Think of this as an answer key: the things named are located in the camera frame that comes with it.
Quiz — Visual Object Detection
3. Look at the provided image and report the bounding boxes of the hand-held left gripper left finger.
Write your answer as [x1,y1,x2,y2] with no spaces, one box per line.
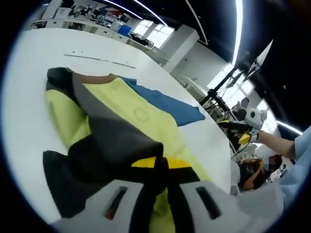
[52,156,168,233]

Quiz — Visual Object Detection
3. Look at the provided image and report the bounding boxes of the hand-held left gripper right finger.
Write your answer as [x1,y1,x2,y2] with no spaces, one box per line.
[166,157,253,233]

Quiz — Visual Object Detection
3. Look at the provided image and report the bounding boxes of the yellow grey blue long-sleeve garment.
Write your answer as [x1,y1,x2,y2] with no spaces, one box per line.
[42,67,214,233]

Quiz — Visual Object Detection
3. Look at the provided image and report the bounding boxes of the black tripod stand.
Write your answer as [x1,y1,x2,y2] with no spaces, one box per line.
[198,58,262,115]

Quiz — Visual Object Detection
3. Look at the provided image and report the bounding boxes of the person's light blue shirt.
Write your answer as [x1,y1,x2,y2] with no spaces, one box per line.
[279,126,311,212]

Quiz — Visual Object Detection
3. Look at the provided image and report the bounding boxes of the person's grey trousers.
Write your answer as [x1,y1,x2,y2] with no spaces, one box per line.
[237,184,286,233]

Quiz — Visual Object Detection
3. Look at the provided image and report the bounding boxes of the long ceiling light strip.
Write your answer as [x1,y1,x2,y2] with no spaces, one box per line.
[232,0,244,66]

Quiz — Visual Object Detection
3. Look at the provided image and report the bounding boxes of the blue storage bin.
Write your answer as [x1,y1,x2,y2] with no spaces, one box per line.
[118,24,132,36]

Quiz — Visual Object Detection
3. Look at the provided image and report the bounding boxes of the white flat table strip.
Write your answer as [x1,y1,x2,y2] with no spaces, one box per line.
[64,50,136,70]

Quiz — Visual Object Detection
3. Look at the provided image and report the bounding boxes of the white counter cabinet row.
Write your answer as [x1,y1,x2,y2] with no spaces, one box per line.
[31,17,137,41]

